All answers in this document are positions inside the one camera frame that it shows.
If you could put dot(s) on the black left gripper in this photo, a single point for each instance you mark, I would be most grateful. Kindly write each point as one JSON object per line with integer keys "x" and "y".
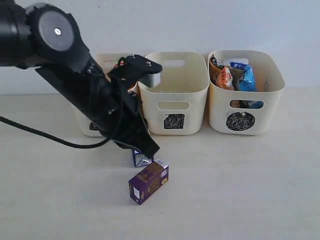
{"x": 140, "y": 141}

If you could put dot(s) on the blue white milk carton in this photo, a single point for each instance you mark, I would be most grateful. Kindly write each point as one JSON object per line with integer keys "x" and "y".
{"x": 140, "y": 160}

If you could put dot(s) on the purple drink carton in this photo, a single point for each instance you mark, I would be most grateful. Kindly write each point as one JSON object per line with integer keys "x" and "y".
{"x": 148, "y": 181}

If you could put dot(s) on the yellow chips can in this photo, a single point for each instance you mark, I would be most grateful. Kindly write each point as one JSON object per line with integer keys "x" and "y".
{"x": 133, "y": 87}

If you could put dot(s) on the orange noodle packet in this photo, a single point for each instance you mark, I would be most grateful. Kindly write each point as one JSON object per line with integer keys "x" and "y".
{"x": 220, "y": 75}

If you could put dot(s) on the blue noodle packet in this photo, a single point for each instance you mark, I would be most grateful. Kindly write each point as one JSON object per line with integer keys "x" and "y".
{"x": 243, "y": 81}

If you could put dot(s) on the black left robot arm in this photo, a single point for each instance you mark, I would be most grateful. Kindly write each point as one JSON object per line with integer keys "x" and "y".
{"x": 47, "y": 39}

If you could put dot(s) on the middle cream plastic bin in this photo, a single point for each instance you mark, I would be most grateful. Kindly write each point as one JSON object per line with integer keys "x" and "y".
{"x": 176, "y": 106}

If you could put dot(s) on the cream plastic bin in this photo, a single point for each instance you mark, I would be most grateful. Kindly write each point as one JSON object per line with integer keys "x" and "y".
{"x": 176, "y": 106}
{"x": 107, "y": 61}
{"x": 246, "y": 121}

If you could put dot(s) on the left cream plastic bin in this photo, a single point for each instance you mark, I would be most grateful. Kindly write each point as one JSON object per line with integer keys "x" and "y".
{"x": 107, "y": 61}

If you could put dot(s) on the right cream plastic bin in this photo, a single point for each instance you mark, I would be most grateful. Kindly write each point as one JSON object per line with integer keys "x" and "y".
{"x": 246, "y": 121}

